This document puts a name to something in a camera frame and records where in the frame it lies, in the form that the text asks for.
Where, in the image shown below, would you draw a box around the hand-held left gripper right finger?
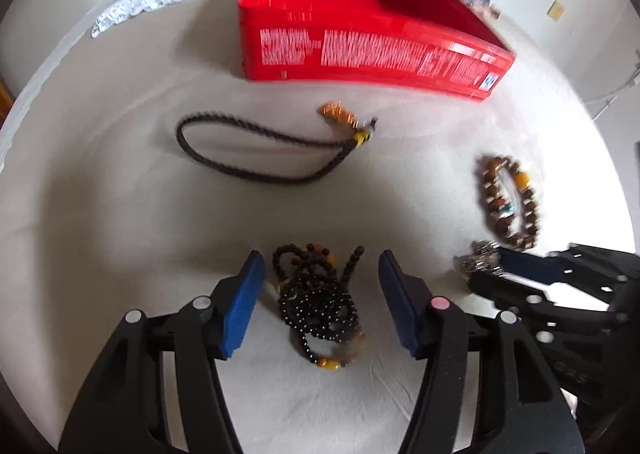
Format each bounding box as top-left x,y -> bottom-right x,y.
378,250 -> 583,454

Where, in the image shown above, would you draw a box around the white cable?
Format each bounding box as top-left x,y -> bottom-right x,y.
585,51 -> 640,122

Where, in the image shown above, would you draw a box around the folded patterned clothes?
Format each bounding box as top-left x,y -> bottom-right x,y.
465,0 -> 503,22

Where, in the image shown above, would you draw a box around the wooden bead bracelet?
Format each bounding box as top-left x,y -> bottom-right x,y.
475,155 -> 541,251

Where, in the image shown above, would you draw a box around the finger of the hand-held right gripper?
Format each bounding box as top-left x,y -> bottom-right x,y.
467,272 -> 629,331
497,243 -> 640,308

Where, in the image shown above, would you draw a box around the black cord necklace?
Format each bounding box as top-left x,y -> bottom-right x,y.
175,101 -> 379,186

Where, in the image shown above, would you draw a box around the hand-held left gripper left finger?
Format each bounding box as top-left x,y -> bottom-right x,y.
57,250 -> 266,454

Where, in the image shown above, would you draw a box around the red tin box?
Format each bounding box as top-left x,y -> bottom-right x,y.
237,0 -> 516,103

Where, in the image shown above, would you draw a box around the silver chain bracelet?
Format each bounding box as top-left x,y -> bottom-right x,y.
455,241 -> 503,279

